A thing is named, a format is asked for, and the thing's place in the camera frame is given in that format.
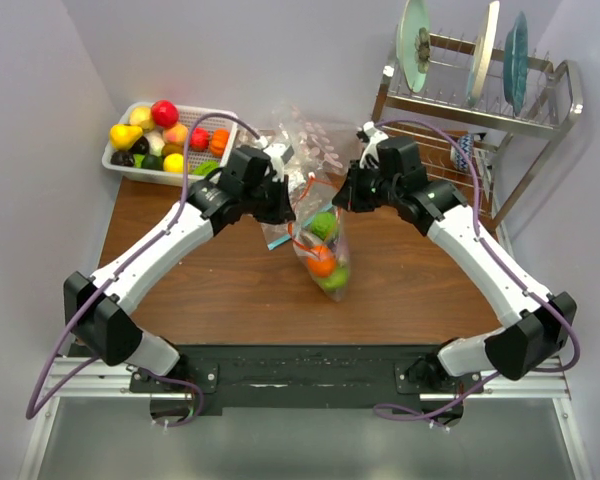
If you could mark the pale yellow apple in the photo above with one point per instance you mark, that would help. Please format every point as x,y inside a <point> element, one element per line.
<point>141,116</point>

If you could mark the peach toy fruit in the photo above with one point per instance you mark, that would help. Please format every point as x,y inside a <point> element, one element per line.
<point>176,134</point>

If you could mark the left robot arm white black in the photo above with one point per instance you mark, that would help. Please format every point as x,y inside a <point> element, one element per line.
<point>98,307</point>

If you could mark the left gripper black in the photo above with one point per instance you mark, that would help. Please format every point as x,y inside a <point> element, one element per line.
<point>283,211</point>

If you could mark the white garlic toy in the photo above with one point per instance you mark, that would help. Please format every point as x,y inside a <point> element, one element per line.
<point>156,142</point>

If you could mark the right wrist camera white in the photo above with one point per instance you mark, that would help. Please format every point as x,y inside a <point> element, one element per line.
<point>371,137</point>

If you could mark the green apple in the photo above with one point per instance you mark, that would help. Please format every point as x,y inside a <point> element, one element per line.
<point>338,279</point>

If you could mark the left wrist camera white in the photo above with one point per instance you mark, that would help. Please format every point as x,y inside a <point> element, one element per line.
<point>280,154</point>

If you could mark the clear bag orange zipper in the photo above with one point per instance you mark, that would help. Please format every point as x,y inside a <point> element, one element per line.
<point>316,196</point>

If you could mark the grey toy fish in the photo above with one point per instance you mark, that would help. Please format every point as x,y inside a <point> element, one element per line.
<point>308,239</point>

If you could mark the teal plate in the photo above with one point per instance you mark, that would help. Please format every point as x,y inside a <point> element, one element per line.
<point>515,65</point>

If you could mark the yellow lemon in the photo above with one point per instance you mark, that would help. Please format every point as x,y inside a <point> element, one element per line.
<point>174,163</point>

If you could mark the orange toy pumpkin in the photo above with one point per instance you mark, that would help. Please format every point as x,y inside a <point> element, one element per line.
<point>218,143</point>

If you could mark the cream blue rimmed plate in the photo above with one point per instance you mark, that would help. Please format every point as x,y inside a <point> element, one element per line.
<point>482,54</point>

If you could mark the small orange tangerine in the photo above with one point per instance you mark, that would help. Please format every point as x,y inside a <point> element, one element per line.
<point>321,261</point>

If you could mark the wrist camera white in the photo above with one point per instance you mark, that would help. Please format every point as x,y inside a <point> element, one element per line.
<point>280,154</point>
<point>371,137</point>

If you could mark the purple eggplant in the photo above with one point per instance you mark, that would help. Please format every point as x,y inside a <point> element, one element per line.
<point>340,248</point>

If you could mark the steel dish rack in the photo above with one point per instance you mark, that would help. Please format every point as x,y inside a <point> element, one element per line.
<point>554,102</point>

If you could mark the blue zigzag bowl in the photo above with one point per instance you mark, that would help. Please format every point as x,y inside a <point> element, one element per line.
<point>462,154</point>

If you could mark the green toy pepper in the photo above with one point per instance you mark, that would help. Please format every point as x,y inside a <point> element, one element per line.
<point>205,168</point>

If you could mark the red apple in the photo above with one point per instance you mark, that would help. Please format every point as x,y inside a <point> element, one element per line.
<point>164,114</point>

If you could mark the white plastic fruit basket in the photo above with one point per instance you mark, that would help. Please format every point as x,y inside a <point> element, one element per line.
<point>188,116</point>

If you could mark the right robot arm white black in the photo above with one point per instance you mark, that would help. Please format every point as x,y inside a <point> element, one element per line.
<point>533,322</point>

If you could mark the red strawberry toy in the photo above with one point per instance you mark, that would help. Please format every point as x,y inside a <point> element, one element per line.
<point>199,140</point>

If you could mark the aluminium rail frame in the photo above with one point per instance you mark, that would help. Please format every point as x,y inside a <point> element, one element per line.
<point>95,429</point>

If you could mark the clear bag pink dots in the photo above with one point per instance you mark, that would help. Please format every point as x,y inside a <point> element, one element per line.
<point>327,143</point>

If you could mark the dark purple fruit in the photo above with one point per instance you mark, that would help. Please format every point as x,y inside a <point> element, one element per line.
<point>122,159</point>

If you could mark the light green floral plate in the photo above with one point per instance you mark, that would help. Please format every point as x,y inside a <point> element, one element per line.
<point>413,44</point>

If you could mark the brown kiwi potato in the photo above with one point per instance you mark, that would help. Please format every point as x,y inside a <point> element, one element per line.
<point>172,148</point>

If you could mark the clear bag blue zipper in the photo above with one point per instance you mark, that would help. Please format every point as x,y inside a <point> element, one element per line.
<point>275,235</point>

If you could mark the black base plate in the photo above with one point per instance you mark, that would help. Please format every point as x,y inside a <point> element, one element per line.
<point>399,383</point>

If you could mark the yellow pear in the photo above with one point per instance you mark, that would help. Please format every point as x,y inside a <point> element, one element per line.
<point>123,137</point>

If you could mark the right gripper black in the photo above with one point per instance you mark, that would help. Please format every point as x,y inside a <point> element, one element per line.
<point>349,197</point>

